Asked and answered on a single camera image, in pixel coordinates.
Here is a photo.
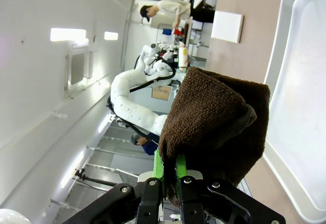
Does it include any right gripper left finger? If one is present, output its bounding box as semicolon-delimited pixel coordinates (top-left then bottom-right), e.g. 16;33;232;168
63;149;165;224

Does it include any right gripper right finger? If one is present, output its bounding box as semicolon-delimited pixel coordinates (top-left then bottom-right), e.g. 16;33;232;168
175;153;286;224

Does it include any brown terry towel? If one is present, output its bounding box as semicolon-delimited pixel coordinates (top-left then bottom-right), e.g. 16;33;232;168
157;66;271;208

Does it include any person in blue top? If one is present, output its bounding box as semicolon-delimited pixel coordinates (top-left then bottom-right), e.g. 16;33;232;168
130;131;160;156

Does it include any rectangular ceiling light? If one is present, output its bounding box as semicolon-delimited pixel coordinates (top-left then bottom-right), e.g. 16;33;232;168
103;31;119;41
49;27;88;43
60;149;85;189
97;116;111;134

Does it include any brown cardboard box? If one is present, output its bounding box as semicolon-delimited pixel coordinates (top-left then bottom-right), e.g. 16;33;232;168
151;85;174;102

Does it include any ceiling air vent panel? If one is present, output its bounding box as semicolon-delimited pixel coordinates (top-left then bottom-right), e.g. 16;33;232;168
65;51;93;91

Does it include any silver metal tray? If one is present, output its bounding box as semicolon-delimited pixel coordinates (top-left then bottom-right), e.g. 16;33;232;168
263;0;326;224

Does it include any white lint roller stand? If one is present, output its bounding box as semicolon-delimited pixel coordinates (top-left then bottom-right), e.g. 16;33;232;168
210;10;245;44

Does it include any person with black cap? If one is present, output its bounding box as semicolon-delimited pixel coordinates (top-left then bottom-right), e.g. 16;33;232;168
139;0;192;31

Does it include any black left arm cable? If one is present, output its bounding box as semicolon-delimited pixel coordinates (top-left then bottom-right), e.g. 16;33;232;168
106;55;177;139

